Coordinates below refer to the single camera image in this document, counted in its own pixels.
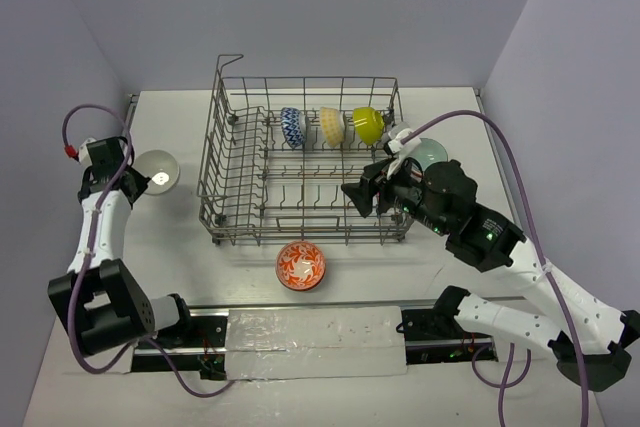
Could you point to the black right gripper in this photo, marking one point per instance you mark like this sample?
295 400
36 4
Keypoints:
360 193

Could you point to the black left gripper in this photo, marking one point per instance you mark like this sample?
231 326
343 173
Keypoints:
133 182

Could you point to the plain white bowl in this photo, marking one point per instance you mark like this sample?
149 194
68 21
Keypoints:
161 168

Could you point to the teal patterned bowl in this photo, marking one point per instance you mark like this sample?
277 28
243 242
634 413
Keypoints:
429 152

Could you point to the white bowl yellow flower pattern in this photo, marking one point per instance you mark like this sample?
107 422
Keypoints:
332 122

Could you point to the blue zigzag patterned bowl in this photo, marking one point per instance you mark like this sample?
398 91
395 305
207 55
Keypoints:
293 123

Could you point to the orange floral patterned bowl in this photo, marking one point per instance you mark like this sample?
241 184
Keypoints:
300 266

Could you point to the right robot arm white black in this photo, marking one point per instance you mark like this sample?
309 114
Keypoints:
586 338

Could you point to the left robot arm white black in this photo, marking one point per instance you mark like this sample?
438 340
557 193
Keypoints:
98 301

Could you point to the white taped cover panel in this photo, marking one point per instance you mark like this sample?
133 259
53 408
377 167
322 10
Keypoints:
314 343

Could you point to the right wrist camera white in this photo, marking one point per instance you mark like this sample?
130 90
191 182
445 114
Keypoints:
399 141

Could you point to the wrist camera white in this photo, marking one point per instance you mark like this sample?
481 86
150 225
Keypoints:
81 154
399 141

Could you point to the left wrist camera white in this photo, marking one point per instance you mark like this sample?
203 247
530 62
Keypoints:
81 154

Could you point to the grey wire dish rack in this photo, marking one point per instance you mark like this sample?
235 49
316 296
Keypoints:
253 188

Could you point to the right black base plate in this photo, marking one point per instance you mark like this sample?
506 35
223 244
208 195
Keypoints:
428 340

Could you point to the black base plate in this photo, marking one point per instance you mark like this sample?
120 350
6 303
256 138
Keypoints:
428 340
200 346

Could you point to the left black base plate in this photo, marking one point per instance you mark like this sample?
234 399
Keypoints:
200 346

